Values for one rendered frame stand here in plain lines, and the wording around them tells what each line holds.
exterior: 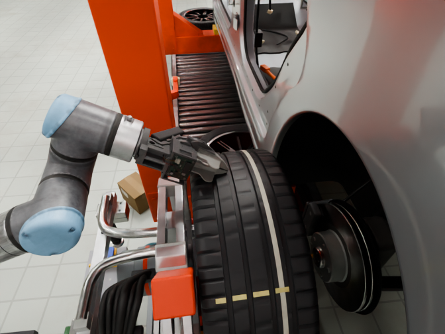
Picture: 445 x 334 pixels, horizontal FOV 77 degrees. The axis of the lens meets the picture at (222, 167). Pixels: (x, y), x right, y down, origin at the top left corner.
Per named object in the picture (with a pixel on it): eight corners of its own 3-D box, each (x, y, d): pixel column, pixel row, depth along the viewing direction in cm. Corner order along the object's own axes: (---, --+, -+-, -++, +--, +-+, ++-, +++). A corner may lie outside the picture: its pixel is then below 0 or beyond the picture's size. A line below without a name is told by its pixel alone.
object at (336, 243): (330, 297, 100) (388, 326, 69) (308, 301, 99) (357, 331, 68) (313, 207, 107) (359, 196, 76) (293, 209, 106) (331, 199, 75)
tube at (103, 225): (167, 240, 76) (161, 218, 69) (94, 250, 75) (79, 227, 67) (167, 191, 89) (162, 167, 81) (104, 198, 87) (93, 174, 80)
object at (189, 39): (230, 52, 277) (231, 13, 253) (177, 54, 272) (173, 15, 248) (228, 45, 289) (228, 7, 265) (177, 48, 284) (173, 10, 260)
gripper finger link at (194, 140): (208, 166, 65) (173, 153, 62) (208, 162, 67) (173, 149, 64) (218, 149, 63) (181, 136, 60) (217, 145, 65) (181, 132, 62)
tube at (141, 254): (167, 319, 62) (159, 301, 55) (77, 333, 61) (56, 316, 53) (167, 248, 75) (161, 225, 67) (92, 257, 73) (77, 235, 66)
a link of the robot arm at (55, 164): (34, 205, 57) (41, 160, 50) (47, 167, 65) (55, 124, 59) (84, 211, 61) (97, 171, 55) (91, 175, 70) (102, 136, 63)
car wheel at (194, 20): (238, 32, 382) (238, 13, 366) (203, 47, 348) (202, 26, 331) (203, 22, 414) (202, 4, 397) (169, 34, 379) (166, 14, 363)
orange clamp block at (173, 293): (197, 301, 58) (196, 315, 49) (158, 306, 58) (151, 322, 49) (193, 266, 59) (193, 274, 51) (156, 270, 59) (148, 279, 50)
